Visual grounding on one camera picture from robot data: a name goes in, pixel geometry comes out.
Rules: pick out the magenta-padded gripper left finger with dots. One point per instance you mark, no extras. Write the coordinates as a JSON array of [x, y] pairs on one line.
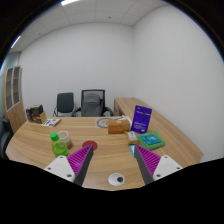
[[78, 161]]

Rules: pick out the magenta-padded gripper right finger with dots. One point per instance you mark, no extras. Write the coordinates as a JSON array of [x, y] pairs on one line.
[[150, 161]]

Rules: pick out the green drink bottle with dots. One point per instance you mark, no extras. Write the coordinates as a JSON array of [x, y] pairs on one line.
[[59, 148]]

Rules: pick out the small blue box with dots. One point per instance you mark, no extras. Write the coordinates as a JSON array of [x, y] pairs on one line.
[[132, 150]]

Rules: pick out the green flat box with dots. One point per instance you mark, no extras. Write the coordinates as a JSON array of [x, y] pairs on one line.
[[151, 140]]

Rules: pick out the white and brown cup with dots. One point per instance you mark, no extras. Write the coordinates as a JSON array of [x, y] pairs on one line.
[[65, 136]]

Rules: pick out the small yellow box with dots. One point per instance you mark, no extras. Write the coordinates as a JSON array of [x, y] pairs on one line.
[[132, 137]]

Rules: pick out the purple upright package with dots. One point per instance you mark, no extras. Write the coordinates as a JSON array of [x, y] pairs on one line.
[[141, 119]]

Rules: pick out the brown cardboard box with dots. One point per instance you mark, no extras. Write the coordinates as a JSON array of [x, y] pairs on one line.
[[118, 127]]

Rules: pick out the green and white leaflet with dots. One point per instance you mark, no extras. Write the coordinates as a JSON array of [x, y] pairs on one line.
[[51, 122]]

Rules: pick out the white paper sheet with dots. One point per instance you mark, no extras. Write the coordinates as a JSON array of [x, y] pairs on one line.
[[124, 118]]

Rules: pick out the small wooden box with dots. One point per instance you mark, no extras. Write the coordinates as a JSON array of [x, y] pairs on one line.
[[43, 117]]

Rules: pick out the black office chair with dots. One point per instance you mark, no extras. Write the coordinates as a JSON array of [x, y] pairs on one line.
[[65, 103]]

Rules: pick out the grey mesh office chair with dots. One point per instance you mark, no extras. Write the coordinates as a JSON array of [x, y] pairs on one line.
[[92, 103]]

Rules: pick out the wooden side desk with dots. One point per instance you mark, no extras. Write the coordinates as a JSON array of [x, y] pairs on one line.
[[133, 103]]

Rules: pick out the dark sofa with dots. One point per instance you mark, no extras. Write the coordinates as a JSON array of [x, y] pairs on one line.
[[4, 133]]

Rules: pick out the wooden shelf unit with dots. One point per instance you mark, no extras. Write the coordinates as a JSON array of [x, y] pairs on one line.
[[14, 100]]

